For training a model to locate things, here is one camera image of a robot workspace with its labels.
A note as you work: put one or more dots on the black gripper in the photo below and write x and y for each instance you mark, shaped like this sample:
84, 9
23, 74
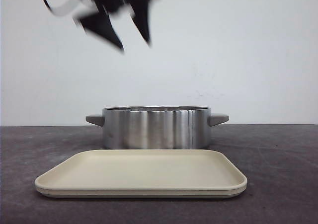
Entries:
98, 22

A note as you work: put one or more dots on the stainless steel pot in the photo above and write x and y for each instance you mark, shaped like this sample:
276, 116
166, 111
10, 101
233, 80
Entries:
157, 127

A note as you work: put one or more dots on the cream rectangular tray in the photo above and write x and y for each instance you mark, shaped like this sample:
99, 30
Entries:
147, 173

